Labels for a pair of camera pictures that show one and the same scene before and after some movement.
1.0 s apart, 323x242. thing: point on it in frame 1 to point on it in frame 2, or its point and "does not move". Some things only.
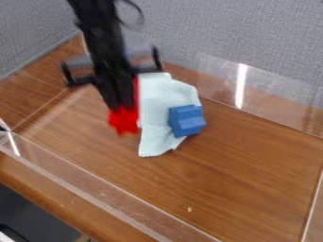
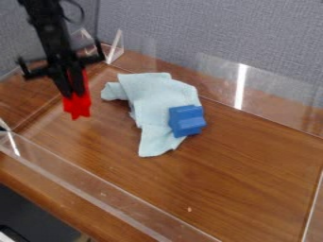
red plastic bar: (126, 117) to (79, 103)
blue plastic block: (186, 119) does not move
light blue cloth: (161, 93) does not move
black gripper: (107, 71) to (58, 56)
